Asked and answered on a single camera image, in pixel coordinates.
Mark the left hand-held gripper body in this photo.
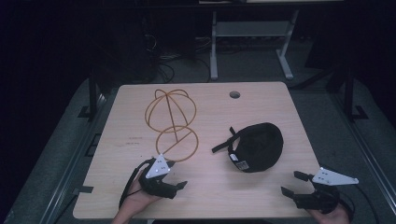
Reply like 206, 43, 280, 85
137, 153, 179, 201

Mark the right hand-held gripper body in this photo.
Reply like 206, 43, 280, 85
291, 166, 360, 216

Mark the black cap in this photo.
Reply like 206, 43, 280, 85
211, 121, 285, 174

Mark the gold wire hat stand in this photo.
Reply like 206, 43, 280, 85
144, 89, 200, 163

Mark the person's right hand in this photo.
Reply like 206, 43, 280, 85
305, 205, 352, 224

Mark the person's left hand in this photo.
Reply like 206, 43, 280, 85
119, 175, 163, 217

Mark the black table edge clamp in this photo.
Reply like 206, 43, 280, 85
72, 185, 94, 196

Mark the black metal stand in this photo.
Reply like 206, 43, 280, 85
77, 70, 106, 123
340, 64, 370, 123

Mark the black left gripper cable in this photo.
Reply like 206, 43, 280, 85
118, 158, 154, 210

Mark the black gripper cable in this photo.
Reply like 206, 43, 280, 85
338, 184, 380, 224
118, 158, 154, 210

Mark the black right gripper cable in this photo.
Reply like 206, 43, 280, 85
338, 184, 380, 224

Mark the tangle of floor cables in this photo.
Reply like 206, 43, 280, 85
141, 31, 213, 84

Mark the grey metal table frame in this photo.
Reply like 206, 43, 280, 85
209, 8, 301, 81

